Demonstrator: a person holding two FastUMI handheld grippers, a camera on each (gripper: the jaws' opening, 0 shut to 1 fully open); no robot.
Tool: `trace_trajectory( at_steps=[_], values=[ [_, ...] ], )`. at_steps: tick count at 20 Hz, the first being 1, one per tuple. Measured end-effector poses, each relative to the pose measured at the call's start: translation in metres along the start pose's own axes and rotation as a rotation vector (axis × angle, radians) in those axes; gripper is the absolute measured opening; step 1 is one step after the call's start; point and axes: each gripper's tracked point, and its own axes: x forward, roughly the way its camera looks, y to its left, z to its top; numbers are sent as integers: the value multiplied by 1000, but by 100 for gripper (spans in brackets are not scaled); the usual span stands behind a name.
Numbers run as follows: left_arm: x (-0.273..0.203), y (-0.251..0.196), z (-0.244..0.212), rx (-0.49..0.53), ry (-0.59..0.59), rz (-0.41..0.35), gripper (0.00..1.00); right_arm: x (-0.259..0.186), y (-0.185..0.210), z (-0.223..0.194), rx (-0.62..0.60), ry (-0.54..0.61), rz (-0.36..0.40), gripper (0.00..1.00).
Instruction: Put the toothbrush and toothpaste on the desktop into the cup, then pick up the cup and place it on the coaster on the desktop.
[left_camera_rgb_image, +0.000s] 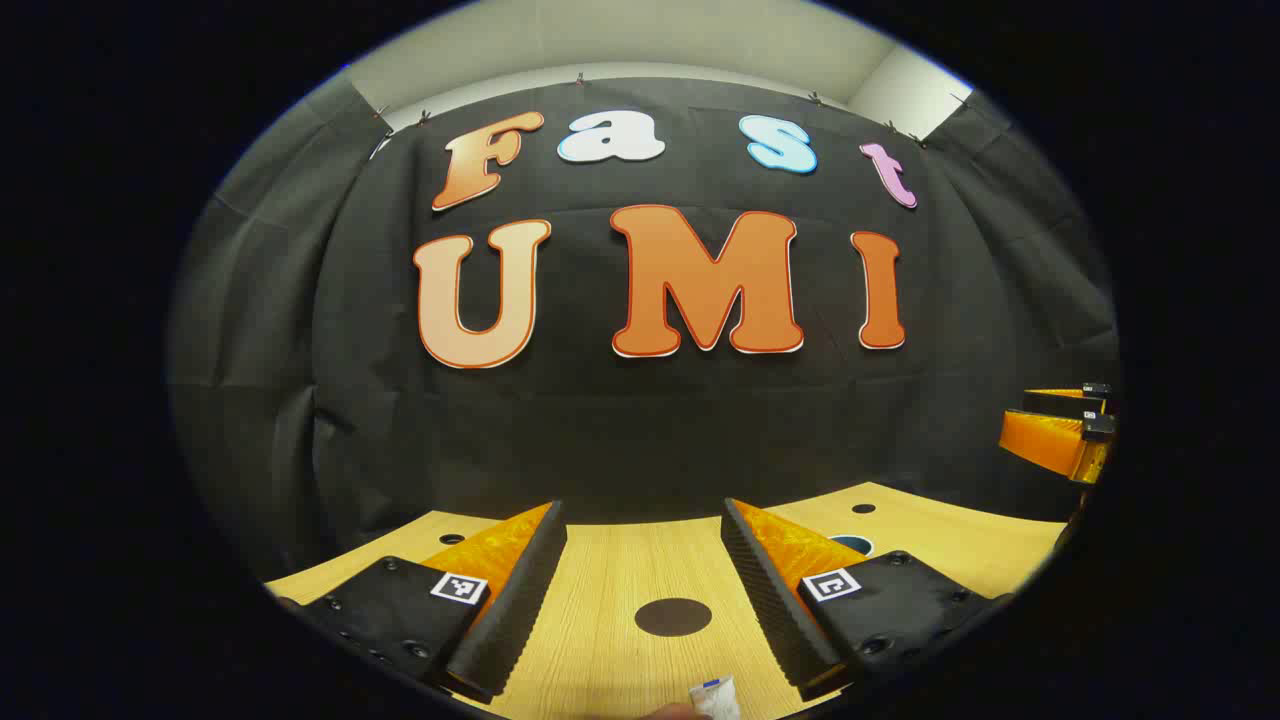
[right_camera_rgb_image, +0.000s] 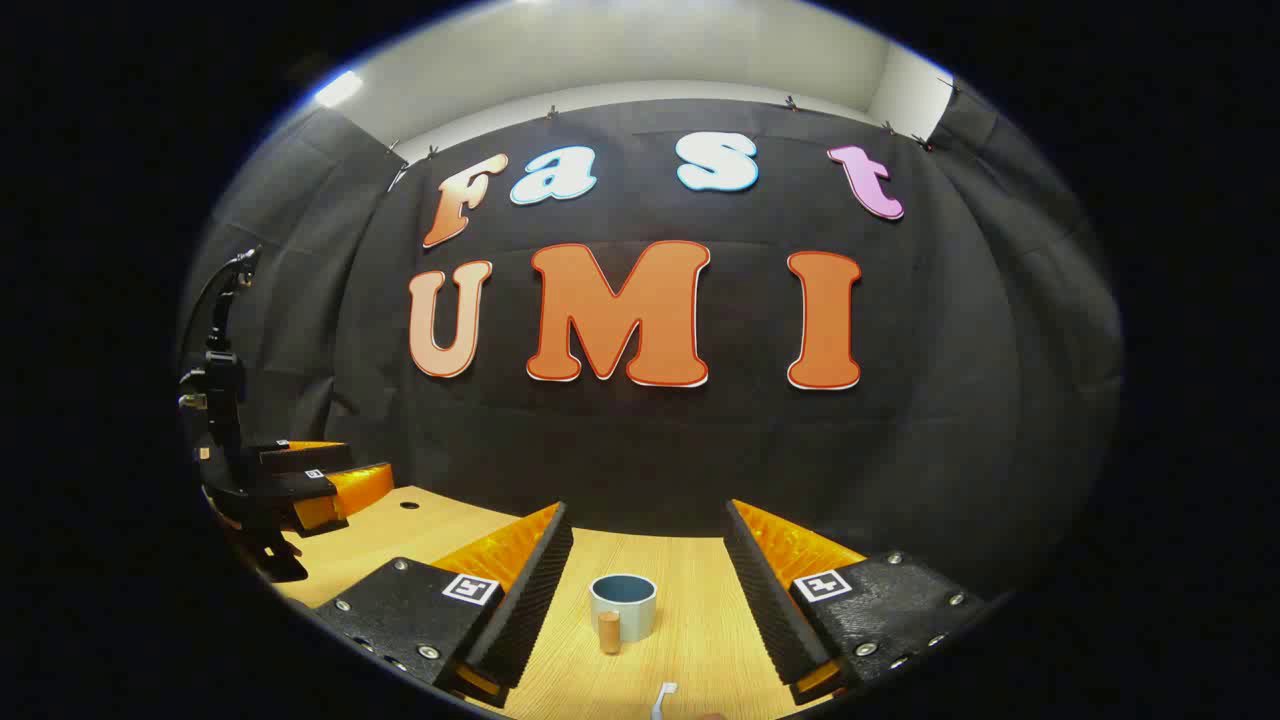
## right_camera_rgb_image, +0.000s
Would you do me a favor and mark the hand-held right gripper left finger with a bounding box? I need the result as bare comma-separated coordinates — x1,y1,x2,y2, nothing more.
315,500,576,709

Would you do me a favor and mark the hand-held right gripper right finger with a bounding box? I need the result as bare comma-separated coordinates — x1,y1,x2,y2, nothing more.
722,498,991,706

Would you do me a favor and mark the pale blue cup wooden handle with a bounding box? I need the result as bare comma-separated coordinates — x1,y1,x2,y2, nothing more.
588,573,659,656

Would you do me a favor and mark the wooden desktop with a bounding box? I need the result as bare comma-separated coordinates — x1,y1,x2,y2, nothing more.
268,485,871,720

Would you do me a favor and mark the black backdrop cloth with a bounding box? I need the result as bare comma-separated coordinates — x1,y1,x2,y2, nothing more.
178,98,1126,601

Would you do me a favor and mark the ceiling light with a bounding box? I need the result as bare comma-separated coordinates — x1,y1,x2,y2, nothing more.
312,68,366,109

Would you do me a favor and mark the black cable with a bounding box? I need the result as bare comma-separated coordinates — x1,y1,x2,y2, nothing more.
180,250,251,351

